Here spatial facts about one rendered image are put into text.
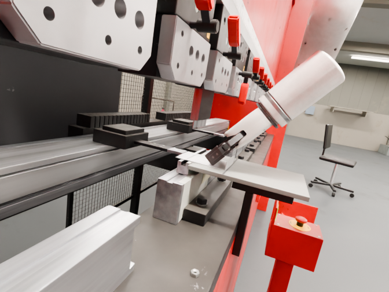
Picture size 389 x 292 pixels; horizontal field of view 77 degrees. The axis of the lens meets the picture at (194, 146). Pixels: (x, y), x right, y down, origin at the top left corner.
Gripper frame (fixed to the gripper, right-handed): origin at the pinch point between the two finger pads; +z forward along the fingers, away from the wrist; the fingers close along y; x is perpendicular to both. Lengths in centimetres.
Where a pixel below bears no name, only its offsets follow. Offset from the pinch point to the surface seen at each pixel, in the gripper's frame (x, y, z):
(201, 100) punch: -12.1, 3.1, -6.1
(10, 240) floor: -41, -44, 169
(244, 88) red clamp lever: -10.6, -15.9, -14.0
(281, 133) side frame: 20, -216, -1
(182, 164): -3.2, 5.0, 7.0
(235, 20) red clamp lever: -17.2, 10.7, -22.2
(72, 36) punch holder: -11.8, 44.5, -11.1
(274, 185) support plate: 12.7, 5.6, -7.6
